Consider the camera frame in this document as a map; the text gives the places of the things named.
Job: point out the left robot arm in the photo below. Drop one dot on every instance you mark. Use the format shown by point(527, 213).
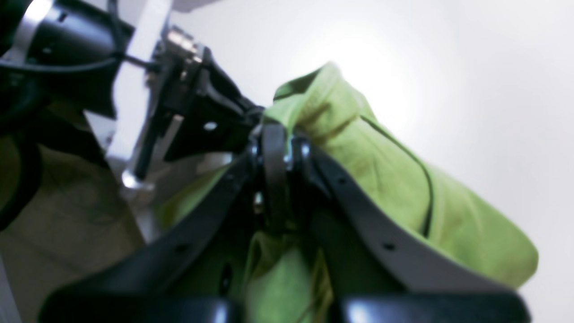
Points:
point(59, 59)

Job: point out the green T-shirt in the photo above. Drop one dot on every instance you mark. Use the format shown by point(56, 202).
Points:
point(286, 278)

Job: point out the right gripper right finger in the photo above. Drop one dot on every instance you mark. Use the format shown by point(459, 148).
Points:
point(380, 273)

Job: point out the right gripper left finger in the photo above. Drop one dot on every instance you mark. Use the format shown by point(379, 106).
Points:
point(136, 289)

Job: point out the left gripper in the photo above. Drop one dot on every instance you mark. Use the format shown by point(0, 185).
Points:
point(217, 118)

